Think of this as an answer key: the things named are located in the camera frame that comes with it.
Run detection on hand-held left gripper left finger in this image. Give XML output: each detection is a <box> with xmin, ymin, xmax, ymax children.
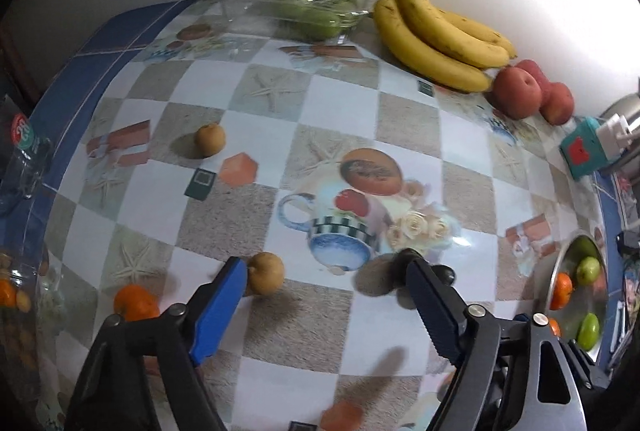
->
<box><xmin>65</xmin><ymin>256</ymin><xmax>249</xmax><ymax>431</ymax></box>

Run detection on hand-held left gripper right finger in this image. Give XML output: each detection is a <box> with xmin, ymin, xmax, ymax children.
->
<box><xmin>406</xmin><ymin>255</ymin><xmax>588</xmax><ymax>431</ymax></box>

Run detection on small brown pear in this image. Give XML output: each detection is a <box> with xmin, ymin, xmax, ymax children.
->
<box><xmin>194</xmin><ymin>124</ymin><xmax>227</xmax><ymax>158</ymax></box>
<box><xmin>246</xmin><ymin>252</ymin><xmax>286</xmax><ymax>296</ymax></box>

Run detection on green apple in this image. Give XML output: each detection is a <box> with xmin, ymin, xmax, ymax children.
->
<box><xmin>576</xmin><ymin>256</ymin><xmax>601</xmax><ymax>286</ymax></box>
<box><xmin>576</xmin><ymin>312</ymin><xmax>600</xmax><ymax>351</ymax></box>

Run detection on stainless steel plate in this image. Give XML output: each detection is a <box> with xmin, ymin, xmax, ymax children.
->
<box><xmin>535</xmin><ymin>233</ymin><xmax>608</xmax><ymax>354</ymax></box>

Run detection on checkered printed tablecloth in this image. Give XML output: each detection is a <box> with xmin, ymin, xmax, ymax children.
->
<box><xmin>42</xmin><ymin>1</ymin><xmax>621</xmax><ymax>431</ymax></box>

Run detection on black power adapter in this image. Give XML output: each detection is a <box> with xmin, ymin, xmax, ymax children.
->
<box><xmin>617</xmin><ymin>231</ymin><xmax>640</xmax><ymax>257</ymax></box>

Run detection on clear plastic tub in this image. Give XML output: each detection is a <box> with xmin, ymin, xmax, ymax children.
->
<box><xmin>0</xmin><ymin>211</ymin><xmax>66</xmax><ymax>412</ymax></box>

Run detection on colourful printed packets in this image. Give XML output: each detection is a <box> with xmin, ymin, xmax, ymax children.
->
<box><xmin>615</xmin><ymin>174</ymin><xmax>640</xmax><ymax>232</ymax></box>

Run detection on teal box with red label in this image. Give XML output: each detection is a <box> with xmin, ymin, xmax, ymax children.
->
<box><xmin>558</xmin><ymin>116</ymin><xmax>608</xmax><ymax>180</ymax></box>

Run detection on red apple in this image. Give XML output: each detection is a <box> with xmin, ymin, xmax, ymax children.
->
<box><xmin>515</xmin><ymin>59</ymin><xmax>551</xmax><ymax>87</ymax></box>
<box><xmin>539</xmin><ymin>82</ymin><xmax>575</xmax><ymax>126</ymax></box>
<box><xmin>492</xmin><ymin>67</ymin><xmax>543</xmax><ymax>120</ymax></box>

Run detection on yellow banana bunch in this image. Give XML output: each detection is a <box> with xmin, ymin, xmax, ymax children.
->
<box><xmin>372</xmin><ymin>0</ymin><xmax>517</xmax><ymax>93</ymax></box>

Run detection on glass mug with round label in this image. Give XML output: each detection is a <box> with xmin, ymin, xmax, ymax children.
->
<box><xmin>0</xmin><ymin>94</ymin><xmax>56</xmax><ymax>214</ymax></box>

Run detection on blue plaid cloth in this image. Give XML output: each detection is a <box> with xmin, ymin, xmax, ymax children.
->
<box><xmin>0</xmin><ymin>0</ymin><xmax>623</xmax><ymax>362</ymax></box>

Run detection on clear plastic fruit container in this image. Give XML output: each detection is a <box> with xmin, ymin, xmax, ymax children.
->
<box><xmin>197</xmin><ymin>0</ymin><xmax>375</xmax><ymax>43</ymax></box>

